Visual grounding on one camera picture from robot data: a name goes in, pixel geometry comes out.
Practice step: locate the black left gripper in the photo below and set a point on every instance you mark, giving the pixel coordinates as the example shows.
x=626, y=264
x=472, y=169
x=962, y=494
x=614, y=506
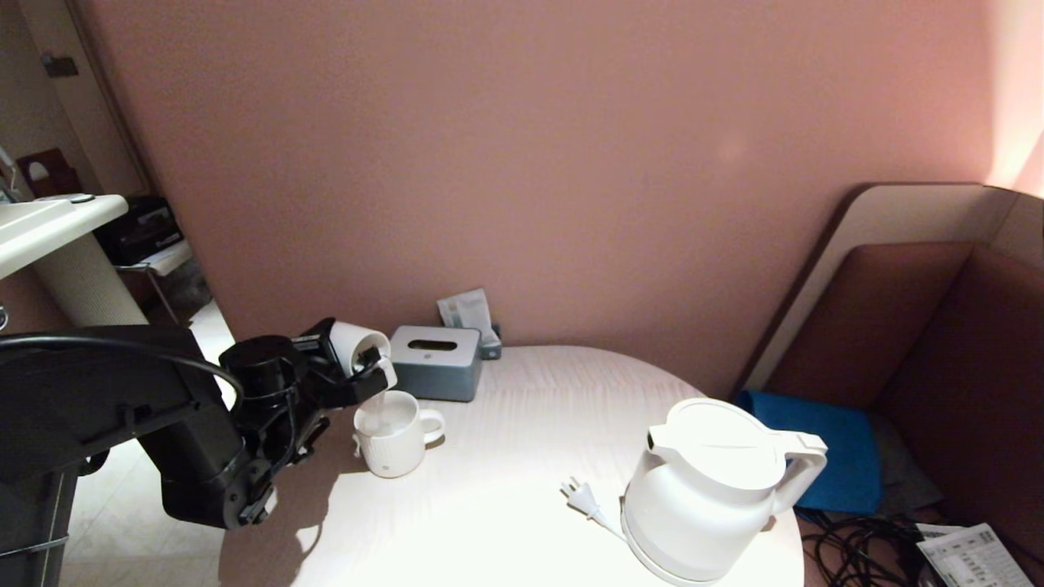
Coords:
x=269, y=383

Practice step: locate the white electric kettle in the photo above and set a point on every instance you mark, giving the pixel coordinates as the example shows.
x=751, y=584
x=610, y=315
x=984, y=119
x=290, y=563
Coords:
x=701, y=489

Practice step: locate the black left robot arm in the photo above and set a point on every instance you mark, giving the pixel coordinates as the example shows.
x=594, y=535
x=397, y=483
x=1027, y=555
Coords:
x=106, y=399

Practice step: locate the grey tissue box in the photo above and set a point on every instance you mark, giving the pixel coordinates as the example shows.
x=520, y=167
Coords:
x=436, y=371

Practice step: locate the clear plastic bag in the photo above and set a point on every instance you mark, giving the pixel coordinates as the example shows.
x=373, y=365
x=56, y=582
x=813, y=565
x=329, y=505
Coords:
x=192, y=282

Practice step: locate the metal stool with white top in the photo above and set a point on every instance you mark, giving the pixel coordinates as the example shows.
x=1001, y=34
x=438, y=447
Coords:
x=167, y=257

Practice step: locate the black box appliance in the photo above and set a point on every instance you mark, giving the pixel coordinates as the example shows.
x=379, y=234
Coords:
x=139, y=231

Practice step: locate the white round kettle base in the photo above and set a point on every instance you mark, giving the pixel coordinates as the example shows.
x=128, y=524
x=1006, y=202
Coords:
x=644, y=562

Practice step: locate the brown wooden tissue holder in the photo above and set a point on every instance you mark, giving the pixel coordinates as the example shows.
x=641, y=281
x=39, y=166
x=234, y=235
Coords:
x=45, y=175

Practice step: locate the blue cushion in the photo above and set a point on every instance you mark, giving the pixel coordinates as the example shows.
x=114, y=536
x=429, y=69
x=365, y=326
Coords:
x=840, y=456

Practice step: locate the grey cloth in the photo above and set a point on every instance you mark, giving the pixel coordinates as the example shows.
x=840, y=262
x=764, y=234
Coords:
x=901, y=473

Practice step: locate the brown upholstered sofa bench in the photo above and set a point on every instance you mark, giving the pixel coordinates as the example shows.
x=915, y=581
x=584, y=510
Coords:
x=962, y=367

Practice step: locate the printed paper sheet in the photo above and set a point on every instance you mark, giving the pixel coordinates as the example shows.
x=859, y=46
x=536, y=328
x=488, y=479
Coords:
x=975, y=558

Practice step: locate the white pedestal sink counter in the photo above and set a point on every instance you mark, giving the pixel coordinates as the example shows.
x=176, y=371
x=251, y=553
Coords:
x=81, y=277

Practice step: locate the dark wall fixture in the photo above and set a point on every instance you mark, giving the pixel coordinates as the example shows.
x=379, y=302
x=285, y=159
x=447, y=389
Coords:
x=59, y=63

